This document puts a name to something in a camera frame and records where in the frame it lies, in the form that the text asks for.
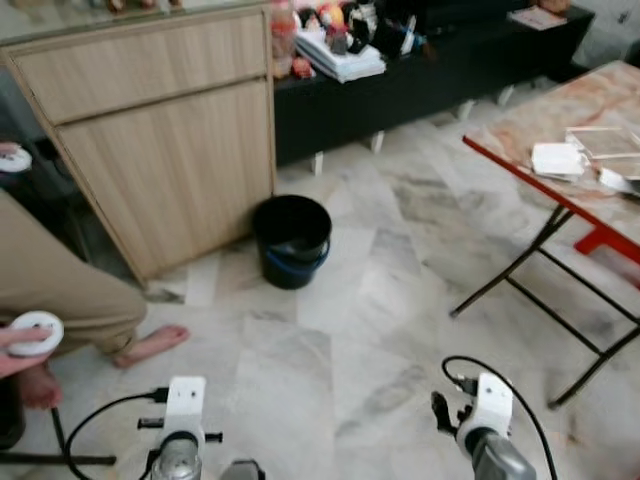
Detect clear jar colourful contents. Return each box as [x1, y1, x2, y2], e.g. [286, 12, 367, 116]
[269, 0, 300, 63]

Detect person's bare foot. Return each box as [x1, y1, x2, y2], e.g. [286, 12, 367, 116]
[14, 364, 64, 412]
[111, 324, 190, 370]

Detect person's leg khaki trousers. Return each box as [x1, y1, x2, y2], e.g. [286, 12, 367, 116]
[0, 189, 150, 357]

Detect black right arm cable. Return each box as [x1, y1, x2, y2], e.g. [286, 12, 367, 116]
[441, 355, 560, 480]

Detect black low console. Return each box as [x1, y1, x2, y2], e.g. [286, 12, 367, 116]
[272, 4, 597, 171]

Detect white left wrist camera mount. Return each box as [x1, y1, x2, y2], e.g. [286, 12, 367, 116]
[164, 376, 207, 435]

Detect black bucket blue handle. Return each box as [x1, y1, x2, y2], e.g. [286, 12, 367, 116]
[251, 194, 334, 292]

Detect stack of white books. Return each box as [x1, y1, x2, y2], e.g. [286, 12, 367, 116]
[294, 27, 387, 84]

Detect long silver tray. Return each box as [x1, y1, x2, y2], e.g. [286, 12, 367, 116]
[597, 164, 640, 197]

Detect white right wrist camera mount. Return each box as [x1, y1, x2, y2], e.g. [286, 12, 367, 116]
[457, 372, 514, 447]

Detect white round controller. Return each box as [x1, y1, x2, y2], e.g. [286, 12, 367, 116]
[0, 142, 34, 177]
[7, 311, 65, 359]

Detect white flat packet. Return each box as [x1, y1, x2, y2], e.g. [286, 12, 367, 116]
[529, 142, 590, 182]

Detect long black left arm cable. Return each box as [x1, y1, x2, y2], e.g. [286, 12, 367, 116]
[62, 387, 170, 480]

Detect yellow-haired figurine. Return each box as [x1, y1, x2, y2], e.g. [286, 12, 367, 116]
[319, 2, 347, 32]

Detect marble-top folding table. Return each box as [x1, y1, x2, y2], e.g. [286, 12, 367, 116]
[449, 60, 640, 410]

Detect grey robot leg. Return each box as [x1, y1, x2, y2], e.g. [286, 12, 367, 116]
[217, 459, 267, 480]

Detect black floor stand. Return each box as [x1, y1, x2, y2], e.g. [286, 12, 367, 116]
[0, 378, 117, 468]

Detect person's hand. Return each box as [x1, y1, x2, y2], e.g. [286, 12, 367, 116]
[0, 325, 46, 379]

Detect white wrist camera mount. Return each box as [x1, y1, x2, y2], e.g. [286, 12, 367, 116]
[164, 376, 207, 435]
[457, 372, 514, 447]

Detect light wooden cabinet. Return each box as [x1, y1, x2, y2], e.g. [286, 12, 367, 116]
[0, 0, 277, 284]

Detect thin pink book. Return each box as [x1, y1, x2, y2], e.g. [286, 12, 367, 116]
[507, 7, 569, 32]

